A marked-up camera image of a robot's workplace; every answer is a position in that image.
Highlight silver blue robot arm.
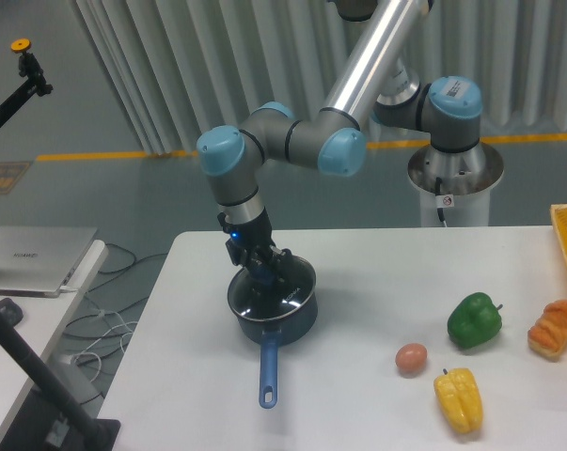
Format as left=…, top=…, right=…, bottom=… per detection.
left=197, top=1, right=485, bottom=285

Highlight brown egg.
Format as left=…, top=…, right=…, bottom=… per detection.
left=395, top=343, right=428, bottom=375

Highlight green bell pepper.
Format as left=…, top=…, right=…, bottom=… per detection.
left=447, top=292, right=502, bottom=350

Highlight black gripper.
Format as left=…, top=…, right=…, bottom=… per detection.
left=217, top=209, right=293, bottom=286

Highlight orange croissant bread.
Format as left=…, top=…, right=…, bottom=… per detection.
left=528, top=300, right=567, bottom=360

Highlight black camera stand pole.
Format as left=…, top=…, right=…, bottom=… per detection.
left=0, top=314, right=121, bottom=450

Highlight dark blue saucepan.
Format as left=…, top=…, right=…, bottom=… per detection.
left=227, top=256, right=319, bottom=409

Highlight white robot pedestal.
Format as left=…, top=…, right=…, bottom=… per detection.
left=407, top=143, right=504, bottom=227

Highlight yellow bell pepper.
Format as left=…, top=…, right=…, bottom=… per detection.
left=433, top=368, right=483, bottom=434

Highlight black adapter on desk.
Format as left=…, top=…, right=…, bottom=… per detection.
left=0, top=298, right=24, bottom=327

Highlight white side desk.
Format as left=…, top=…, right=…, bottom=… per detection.
left=0, top=240, right=108, bottom=449

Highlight white corrugated curtain partition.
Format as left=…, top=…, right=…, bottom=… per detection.
left=76, top=1, right=567, bottom=154

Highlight glass pot lid blue knob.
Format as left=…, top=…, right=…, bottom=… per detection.
left=227, top=256, right=316, bottom=322

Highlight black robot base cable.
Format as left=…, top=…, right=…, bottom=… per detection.
left=433, top=176, right=449, bottom=228

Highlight black floor cables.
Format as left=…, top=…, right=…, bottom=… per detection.
left=60, top=241, right=169, bottom=377

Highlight white floor cable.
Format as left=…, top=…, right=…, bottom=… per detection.
left=71, top=307, right=138, bottom=382

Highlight silver laptop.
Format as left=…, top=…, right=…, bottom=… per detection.
left=0, top=225, right=98, bottom=297

